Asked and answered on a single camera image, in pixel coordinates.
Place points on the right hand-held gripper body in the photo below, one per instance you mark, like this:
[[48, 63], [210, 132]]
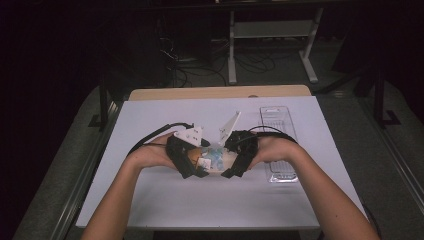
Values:
[[245, 146]]

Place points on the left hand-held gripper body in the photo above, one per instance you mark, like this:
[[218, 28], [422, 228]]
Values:
[[178, 153]]

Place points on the beige printed phone case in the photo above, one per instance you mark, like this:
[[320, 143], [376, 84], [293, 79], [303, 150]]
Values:
[[216, 156]]

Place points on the clear plastic tray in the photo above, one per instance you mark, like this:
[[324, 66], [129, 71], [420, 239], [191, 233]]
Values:
[[281, 171]]

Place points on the person's left hand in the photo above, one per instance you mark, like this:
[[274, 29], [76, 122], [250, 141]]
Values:
[[153, 153]]

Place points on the person's right hand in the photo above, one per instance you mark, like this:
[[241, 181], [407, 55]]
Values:
[[275, 150]]

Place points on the wooden table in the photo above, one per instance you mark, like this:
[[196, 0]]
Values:
[[216, 92]]

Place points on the black metal stand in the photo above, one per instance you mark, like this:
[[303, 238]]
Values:
[[379, 100], [104, 100]]

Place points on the grey metal rail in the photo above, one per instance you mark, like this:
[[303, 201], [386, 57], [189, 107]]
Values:
[[400, 163], [86, 173]]

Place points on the white metal desk frame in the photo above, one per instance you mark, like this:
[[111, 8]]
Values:
[[232, 50]]

